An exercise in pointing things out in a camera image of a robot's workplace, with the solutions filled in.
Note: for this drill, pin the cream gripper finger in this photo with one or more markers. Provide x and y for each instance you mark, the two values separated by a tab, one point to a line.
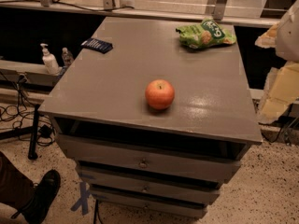
268	39
280	90

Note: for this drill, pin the green rice chip bag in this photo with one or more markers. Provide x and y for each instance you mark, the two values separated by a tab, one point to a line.
204	35

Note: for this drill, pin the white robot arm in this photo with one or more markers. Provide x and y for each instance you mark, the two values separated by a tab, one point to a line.
287	41

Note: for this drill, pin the red apple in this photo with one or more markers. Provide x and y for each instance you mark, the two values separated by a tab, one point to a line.
159	94

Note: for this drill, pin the grey drawer cabinet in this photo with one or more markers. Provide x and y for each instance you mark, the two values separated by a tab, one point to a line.
104	123

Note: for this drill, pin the top drawer knob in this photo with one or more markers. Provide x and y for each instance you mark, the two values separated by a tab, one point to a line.
143	164

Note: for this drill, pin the middle drawer knob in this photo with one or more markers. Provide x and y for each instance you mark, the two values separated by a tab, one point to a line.
145	189

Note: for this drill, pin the small clear plastic bottle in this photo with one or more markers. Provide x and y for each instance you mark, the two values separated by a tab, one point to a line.
67	57

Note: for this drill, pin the white pump dispenser bottle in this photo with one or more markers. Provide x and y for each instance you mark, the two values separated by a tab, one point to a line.
49	60

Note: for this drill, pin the blue tape cross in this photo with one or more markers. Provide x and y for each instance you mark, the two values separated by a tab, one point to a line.
84	202

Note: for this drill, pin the black shoe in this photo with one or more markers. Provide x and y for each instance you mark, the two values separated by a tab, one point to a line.
45	192

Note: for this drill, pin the black stand pole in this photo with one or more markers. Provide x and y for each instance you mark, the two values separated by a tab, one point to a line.
32	148

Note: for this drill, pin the brown trouser leg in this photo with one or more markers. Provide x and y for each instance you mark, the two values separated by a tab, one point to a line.
16	189

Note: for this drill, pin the grey metal shelf rail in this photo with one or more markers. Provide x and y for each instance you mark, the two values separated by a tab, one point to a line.
138	14

